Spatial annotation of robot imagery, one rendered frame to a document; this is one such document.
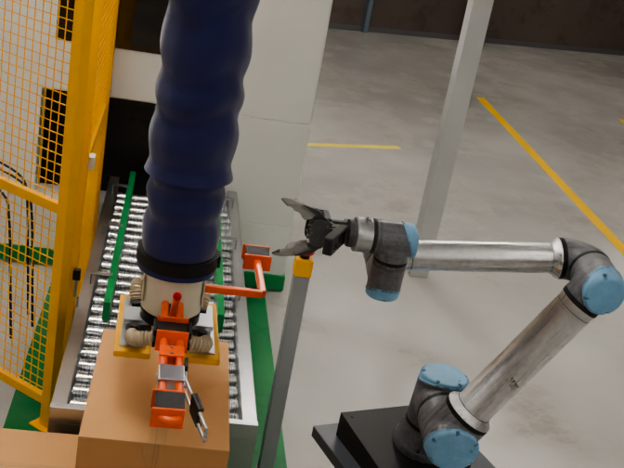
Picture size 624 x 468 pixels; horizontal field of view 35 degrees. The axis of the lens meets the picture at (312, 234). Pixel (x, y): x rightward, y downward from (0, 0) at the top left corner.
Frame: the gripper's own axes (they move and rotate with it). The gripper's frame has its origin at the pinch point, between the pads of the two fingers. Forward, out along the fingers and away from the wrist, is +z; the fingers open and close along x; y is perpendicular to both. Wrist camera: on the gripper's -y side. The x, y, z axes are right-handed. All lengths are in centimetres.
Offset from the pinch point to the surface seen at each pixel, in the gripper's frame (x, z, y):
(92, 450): -67, 39, -4
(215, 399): -63, 6, 19
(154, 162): 5.9, 31.3, 21.1
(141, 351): -45, 29, 10
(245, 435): -101, -11, 58
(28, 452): -103, 59, 43
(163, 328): -31.9, 24.2, 1.1
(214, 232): -12.2, 13.0, 21.5
